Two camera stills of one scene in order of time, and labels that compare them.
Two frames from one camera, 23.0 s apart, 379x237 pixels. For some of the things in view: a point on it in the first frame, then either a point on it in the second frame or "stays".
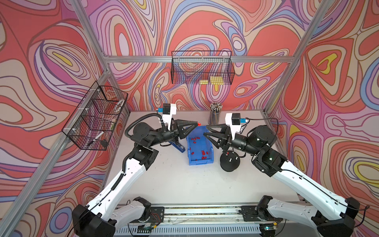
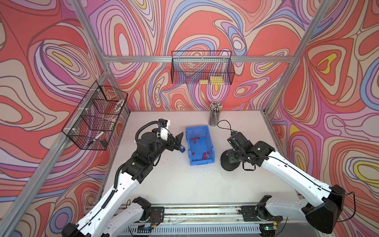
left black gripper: (172, 135) to (176, 142)
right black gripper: (221, 138) to (233, 159)
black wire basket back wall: (208, 67) stays
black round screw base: (230, 161) stays
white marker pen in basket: (91, 142) stays
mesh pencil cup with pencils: (215, 108) stays
